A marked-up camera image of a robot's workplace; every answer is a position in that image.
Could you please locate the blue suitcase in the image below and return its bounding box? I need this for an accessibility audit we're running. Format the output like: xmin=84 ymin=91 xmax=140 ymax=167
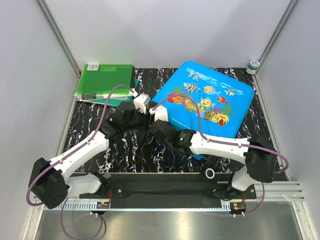
xmin=151 ymin=61 xmax=255 ymax=139

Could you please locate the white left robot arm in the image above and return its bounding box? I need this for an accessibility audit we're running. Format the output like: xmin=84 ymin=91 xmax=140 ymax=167
xmin=26 ymin=102 xmax=156 ymax=209

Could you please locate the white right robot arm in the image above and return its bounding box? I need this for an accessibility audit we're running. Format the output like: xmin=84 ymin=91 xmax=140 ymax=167
xmin=148 ymin=120 xmax=277 ymax=199

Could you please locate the green plastic folder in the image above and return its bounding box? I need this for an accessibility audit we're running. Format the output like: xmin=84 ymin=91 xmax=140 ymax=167
xmin=76 ymin=63 xmax=135 ymax=95

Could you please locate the blue capped bottle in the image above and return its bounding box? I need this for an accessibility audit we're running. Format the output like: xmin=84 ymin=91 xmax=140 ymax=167
xmin=246 ymin=59 xmax=260 ymax=75

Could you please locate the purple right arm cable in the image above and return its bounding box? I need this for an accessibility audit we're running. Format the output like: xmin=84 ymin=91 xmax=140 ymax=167
xmin=149 ymin=93 xmax=290 ymax=218

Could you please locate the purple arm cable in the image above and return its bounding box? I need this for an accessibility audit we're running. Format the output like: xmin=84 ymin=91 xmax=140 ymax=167
xmin=26 ymin=84 xmax=139 ymax=240
xmin=149 ymin=93 xmax=290 ymax=218

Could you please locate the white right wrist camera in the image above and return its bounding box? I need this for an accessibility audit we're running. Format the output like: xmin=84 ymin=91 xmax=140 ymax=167
xmin=149 ymin=105 xmax=169 ymax=122

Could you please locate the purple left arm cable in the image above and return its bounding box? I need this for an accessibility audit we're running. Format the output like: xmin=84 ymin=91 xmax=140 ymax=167
xmin=26 ymin=84 xmax=139 ymax=240

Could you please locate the aluminium frame rail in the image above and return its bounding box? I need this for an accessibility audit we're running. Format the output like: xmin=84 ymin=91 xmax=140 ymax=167
xmin=35 ymin=0 xmax=81 ymax=78

